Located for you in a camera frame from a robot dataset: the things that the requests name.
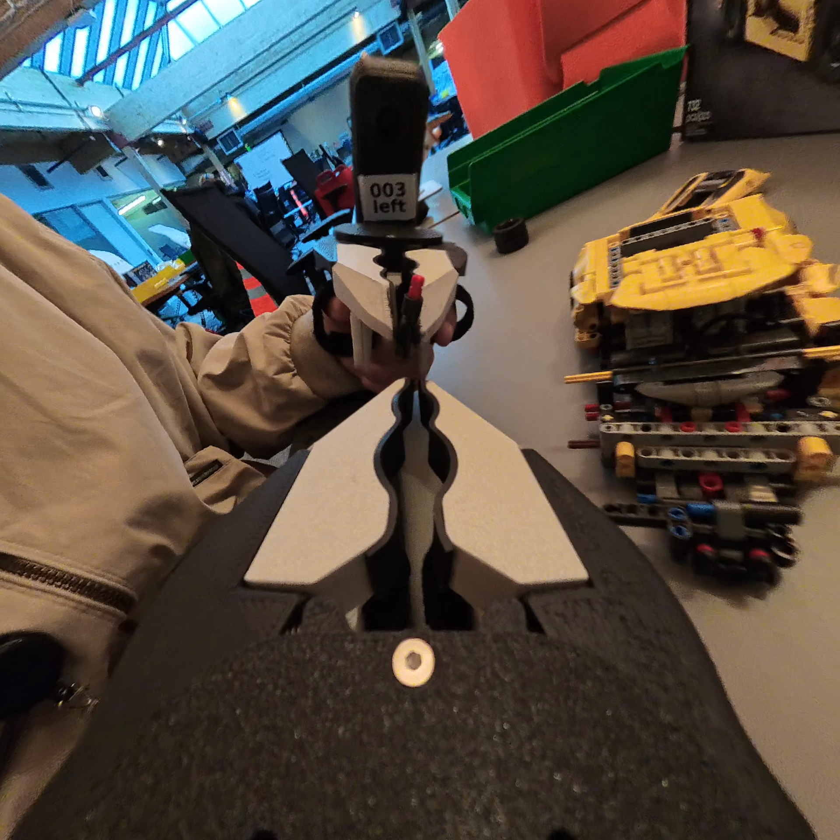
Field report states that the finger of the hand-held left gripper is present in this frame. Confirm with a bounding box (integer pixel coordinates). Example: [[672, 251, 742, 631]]
[[412, 252, 460, 349], [330, 245, 396, 370]]

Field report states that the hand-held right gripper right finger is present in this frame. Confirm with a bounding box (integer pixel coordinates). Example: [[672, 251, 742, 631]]
[[419, 381, 590, 613]]

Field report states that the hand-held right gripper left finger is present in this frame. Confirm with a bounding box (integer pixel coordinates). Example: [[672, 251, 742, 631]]
[[243, 377, 413, 631]]

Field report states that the small dark brick assembly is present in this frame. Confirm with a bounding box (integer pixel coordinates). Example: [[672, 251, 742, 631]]
[[392, 274, 429, 361]]

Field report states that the person's left forearm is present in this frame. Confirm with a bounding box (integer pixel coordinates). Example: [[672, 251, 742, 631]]
[[174, 294, 378, 460]]

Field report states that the grey desk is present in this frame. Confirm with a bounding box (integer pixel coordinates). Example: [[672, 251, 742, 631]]
[[413, 131, 840, 840]]

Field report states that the person's left hand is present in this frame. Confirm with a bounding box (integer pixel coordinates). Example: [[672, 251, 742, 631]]
[[325, 297, 459, 395]]

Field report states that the red chair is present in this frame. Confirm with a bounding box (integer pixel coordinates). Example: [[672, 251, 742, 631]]
[[314, 164, 357, 221]]

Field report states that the red felt bag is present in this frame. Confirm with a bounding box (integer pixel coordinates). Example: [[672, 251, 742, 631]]
[[437, 0, 689, 140]]

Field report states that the black office chair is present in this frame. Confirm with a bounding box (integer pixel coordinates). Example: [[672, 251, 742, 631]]
[[161, 184, 312, 306]]

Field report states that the green plastic bin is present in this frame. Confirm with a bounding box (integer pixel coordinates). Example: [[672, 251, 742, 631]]
[[448, 46, 689, 235]]

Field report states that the yellow toy brick car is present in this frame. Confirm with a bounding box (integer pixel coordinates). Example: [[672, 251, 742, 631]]
[[564, 168, 840, 585]]

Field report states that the black toy set box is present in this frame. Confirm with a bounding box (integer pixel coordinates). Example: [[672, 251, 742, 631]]
[[679, 0, 840, 142]]

